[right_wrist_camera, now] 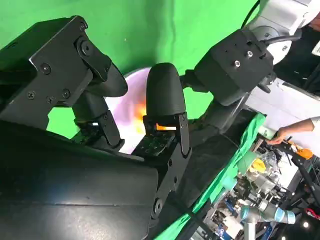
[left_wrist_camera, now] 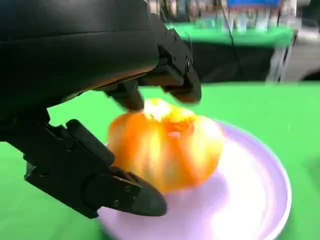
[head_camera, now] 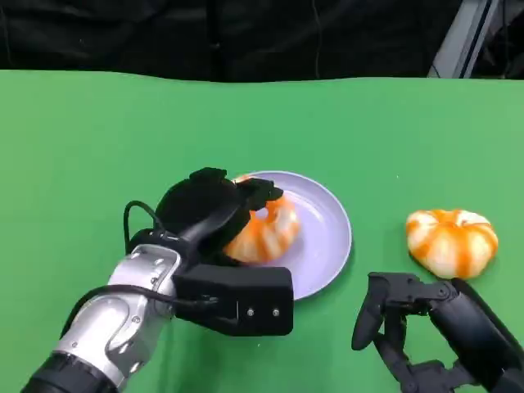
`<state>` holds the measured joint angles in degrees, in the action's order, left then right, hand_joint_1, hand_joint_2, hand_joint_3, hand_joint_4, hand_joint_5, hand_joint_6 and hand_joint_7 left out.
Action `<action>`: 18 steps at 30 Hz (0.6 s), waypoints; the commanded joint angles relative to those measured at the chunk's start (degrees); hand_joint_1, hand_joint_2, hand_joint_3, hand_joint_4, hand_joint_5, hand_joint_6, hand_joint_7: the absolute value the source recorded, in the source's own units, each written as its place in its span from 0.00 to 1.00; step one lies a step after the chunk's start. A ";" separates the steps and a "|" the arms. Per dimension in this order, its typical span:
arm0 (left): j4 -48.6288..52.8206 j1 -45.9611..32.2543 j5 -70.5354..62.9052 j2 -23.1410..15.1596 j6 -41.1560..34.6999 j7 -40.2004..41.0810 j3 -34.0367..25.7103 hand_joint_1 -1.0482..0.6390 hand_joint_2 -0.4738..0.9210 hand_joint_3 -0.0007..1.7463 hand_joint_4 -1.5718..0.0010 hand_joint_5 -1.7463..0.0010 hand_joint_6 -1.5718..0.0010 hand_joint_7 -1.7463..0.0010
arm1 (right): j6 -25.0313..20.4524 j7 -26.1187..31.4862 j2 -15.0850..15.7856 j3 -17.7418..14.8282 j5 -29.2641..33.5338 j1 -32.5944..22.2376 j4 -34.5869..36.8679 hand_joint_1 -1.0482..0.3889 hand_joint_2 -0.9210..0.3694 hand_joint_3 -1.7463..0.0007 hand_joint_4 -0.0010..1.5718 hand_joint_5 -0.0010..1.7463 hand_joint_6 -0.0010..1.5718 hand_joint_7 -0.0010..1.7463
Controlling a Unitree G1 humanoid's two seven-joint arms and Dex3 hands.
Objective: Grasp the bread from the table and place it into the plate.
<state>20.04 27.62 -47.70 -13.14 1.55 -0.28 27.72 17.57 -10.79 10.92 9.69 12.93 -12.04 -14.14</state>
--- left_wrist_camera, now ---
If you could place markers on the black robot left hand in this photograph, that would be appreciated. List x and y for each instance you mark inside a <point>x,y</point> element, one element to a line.
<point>75,50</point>

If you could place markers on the orange toy bread roll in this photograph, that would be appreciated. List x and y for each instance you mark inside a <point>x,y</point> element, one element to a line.
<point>162,155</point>

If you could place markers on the blue box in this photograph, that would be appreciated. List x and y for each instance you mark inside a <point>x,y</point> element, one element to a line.
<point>252,3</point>

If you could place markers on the lilac plate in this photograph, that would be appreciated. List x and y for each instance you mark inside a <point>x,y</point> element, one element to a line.
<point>237,200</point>

